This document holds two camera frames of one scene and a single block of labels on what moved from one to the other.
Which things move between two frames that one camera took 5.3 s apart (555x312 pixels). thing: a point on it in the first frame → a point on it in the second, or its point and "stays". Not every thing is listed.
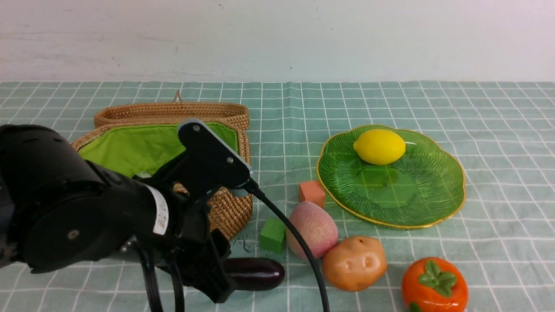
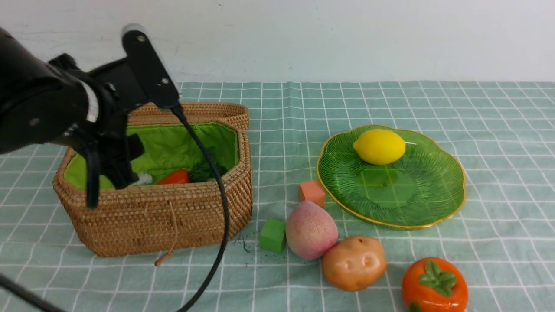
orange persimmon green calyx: (433, 284) stays
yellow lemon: (379, 147) stays
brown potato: (355, 264) stays
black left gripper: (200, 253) → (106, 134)
